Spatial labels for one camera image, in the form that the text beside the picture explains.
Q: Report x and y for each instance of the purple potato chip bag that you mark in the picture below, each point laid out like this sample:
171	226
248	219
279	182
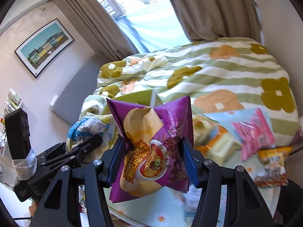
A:
152	159

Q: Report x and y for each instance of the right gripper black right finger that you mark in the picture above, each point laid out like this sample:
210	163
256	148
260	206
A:
245	205

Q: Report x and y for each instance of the window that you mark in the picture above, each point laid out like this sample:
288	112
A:
151	25

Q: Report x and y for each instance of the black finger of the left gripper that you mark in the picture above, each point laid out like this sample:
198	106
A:
82	146

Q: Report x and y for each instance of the grey padded headboard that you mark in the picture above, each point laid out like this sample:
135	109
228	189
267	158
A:
67	106

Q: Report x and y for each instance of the framed houses picture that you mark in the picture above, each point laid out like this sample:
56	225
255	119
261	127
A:
39	49

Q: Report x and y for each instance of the green cardboard box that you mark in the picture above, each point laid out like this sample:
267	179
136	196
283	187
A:
146	98

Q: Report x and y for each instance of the blue white penguin snack bag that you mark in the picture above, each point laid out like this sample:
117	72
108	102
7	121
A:
88	126

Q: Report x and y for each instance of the green cartoon snack bag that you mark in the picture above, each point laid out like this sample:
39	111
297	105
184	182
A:
214	141

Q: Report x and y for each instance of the beige right curtain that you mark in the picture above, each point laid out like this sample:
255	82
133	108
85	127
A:
212	19

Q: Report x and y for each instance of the floral striped duvet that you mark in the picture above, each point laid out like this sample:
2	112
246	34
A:
226	74

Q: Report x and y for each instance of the beige left curtain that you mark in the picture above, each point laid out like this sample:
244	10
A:
98	28

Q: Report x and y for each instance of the beige curtain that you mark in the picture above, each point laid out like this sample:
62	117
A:
212	19
98	28

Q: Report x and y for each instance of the orange snack bag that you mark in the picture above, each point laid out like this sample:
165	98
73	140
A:
273	173

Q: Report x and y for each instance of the pink sakura snack bag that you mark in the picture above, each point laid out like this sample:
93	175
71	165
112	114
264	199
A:
255	134

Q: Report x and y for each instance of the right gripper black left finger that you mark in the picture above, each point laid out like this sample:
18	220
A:
59	205

